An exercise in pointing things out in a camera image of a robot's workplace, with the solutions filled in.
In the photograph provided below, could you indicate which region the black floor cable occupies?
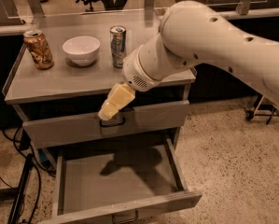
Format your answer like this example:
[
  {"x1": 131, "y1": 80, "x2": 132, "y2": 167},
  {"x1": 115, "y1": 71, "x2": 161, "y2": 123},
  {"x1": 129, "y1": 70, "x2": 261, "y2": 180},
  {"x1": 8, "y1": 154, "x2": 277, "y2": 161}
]
[{"x1": 0, "y1": 126, "x2": 57, "y2": 224}]

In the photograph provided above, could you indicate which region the white ceramic bowl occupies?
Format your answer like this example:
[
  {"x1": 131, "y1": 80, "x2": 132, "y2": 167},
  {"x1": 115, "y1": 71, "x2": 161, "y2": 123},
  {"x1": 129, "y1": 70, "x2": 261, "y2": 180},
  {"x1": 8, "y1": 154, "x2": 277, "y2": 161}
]
[{"x1": 63, "y1": 36, "x2": 100, "y2": 66}]

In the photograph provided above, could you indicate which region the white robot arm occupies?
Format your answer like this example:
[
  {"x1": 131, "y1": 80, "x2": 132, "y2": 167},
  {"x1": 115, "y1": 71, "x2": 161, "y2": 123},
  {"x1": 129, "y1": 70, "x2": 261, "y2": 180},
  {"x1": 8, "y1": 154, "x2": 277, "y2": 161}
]
[{"x1": 98, "y1": 1, "x2": 279, "y2": 120}]

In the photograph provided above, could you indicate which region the silver blue redbull can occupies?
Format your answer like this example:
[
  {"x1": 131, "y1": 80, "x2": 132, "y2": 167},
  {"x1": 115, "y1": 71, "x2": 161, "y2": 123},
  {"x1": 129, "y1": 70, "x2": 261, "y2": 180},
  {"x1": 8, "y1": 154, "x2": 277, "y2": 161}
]
[{"x1": 110, "y1": 25, "x2": 126, "y2": 68}]

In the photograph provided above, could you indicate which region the black top drawer handle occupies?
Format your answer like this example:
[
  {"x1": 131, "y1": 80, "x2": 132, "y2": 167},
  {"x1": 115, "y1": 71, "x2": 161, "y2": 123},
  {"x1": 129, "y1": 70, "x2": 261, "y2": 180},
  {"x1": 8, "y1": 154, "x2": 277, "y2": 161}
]
[{"x1": 99, "y1": 118, "x2": 126, "y2": 128}]

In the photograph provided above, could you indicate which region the wheeled wooden cart frame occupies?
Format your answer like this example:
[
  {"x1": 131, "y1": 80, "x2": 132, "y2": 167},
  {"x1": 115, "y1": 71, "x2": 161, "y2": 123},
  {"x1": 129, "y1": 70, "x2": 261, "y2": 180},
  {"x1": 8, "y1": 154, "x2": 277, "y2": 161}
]
[{"x1": 245, "y1": 94, "x2": 279, "y2": 124}]

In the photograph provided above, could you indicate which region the black drawer handle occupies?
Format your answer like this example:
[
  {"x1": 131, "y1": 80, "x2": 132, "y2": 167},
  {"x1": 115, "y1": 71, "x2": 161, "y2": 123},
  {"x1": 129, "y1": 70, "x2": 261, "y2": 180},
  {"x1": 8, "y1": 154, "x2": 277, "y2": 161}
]
[
  {"x1": 112, "y1": 210, "x2": 139, "y2": 224},
  {"x1": 99, "y1": 118, "x2": 126, "y2": 128}
]

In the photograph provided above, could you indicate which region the grey top drawer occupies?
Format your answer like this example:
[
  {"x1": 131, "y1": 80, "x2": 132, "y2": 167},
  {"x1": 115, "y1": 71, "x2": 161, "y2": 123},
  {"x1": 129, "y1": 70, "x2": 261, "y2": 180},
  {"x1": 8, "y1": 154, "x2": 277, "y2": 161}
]
[{"x1": 23, "y1": 100, "x2": 189, "y2": 148}]

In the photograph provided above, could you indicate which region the crumpled gold soda can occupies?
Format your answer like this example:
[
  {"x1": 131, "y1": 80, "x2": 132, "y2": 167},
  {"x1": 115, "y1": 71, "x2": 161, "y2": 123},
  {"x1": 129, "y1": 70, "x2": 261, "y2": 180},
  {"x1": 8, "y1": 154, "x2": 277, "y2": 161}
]
[{"x1": 23, "y1": 29, "x2": 54, "y2": 70}]

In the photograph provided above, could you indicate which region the grey metal drawer cabinet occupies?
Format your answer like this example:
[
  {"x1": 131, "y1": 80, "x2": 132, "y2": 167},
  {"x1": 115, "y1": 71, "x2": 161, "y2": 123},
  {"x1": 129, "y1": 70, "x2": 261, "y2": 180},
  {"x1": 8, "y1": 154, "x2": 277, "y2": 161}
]
[{"x1": 1, "y1": 9, "x2": 198, "y2": 161}]

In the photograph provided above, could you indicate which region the white gripper with vents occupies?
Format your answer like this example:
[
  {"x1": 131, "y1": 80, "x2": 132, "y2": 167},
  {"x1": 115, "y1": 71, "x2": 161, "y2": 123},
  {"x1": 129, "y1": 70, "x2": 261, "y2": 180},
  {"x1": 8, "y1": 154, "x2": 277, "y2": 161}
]
[{"x1": 98, "y1": 47, "x2": 160, "y2": 120}]

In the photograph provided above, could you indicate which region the black metal stand leg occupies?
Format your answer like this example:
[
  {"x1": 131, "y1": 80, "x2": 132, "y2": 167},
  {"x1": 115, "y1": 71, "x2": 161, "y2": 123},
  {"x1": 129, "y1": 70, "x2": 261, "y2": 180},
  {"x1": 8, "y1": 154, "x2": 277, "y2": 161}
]
[{"x1": 0, "y1": 154, "x2": 34, "y2": 224}]

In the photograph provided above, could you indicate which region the grey open middle drawer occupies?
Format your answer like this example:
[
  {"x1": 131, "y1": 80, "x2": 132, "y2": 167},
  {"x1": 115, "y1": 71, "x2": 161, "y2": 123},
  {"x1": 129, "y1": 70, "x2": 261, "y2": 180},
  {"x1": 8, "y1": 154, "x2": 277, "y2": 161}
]
[{"x1": 40, "y1": 134, "x2": 202, "y2": 224}]

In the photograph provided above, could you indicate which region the black middle drawer handle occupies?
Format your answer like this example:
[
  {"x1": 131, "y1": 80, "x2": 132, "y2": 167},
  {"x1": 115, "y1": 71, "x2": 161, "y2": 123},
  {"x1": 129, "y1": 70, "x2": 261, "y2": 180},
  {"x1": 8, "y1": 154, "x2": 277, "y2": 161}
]
[{"x1": 112, "y1": 210, "x2": 139, "y2": 224}]

